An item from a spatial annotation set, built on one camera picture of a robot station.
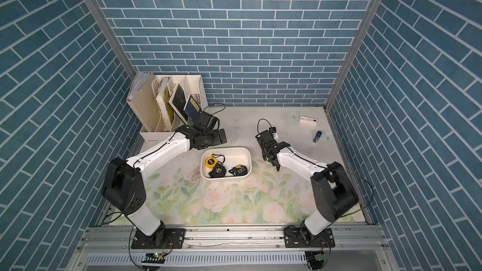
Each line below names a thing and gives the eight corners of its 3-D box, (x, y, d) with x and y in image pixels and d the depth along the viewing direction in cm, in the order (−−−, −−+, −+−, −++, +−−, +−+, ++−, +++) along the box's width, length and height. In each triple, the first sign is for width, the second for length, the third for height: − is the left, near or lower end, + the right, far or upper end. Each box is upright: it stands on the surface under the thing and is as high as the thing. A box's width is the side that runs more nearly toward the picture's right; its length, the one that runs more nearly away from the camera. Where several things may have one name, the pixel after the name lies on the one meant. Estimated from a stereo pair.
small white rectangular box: (299, 122, 116) (300, 119, 114) (299, 118, 118) (300, 115, 116) (315, 126, 114) (317, 123, 112) (316, 122, 117) (317, 119, 115)
